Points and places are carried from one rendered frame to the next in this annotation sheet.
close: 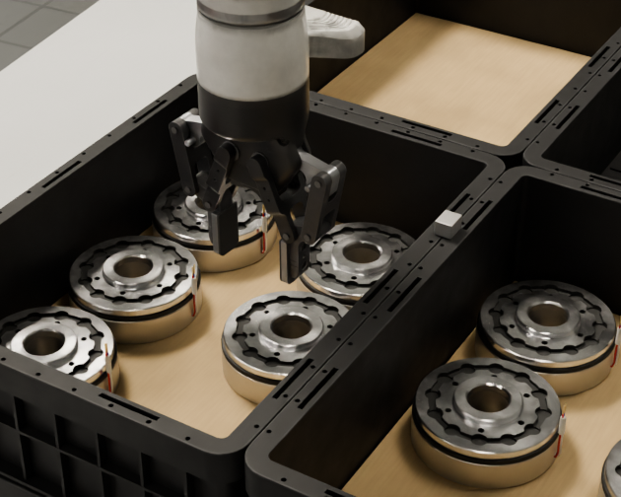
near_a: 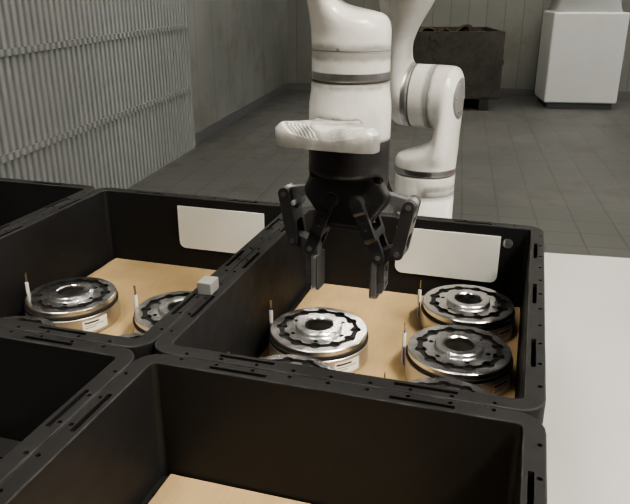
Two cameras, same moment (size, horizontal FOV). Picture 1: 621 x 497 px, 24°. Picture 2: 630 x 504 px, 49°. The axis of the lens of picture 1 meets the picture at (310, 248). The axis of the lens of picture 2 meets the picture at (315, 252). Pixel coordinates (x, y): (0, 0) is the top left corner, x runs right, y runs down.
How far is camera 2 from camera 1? 1.50 m
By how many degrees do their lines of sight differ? 122
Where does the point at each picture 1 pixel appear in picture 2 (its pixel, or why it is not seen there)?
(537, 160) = (120, 352)
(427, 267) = (221, 271)
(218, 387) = not seen: hidden behind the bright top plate
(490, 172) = (170, 336)
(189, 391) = (375, 333)
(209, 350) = (379, 354)
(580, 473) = (125, 326)
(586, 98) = (30, 440)
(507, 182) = (155, 329)
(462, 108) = not seen: outside the picture
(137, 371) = not seen: hidden behind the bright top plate
